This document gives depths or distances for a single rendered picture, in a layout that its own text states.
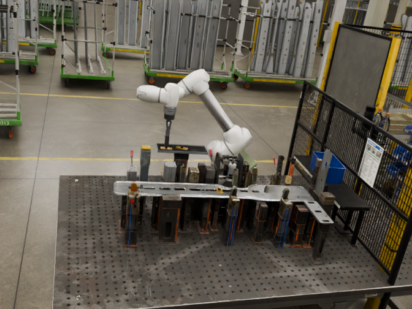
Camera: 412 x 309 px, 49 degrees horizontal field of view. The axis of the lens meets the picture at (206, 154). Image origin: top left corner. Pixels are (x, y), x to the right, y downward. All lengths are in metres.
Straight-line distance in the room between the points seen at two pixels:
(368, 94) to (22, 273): 3.86
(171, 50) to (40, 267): 6.73
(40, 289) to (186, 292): 1.47
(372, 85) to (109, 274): 3.60
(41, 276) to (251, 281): 1.79
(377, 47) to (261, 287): 3.26
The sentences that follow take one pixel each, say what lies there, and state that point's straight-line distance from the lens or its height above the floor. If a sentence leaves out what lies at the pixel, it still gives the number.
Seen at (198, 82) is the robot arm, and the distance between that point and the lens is 3.61.
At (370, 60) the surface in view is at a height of 1.70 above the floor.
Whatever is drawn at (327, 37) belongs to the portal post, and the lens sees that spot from 9.89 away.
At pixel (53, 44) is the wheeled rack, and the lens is 11.82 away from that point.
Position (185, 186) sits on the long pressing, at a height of 1.00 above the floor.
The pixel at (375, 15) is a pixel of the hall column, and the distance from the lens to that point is 10.68.
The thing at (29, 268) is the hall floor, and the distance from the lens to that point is 3.99.
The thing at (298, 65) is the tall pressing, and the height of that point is 0.59.
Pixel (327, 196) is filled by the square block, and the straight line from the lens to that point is 3.21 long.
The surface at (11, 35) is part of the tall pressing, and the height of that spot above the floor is 0.69.
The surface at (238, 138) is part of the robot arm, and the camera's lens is 3.70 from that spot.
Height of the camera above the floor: 2.37
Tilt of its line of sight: 22 degrees down
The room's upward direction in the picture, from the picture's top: 8 degrees clockwise
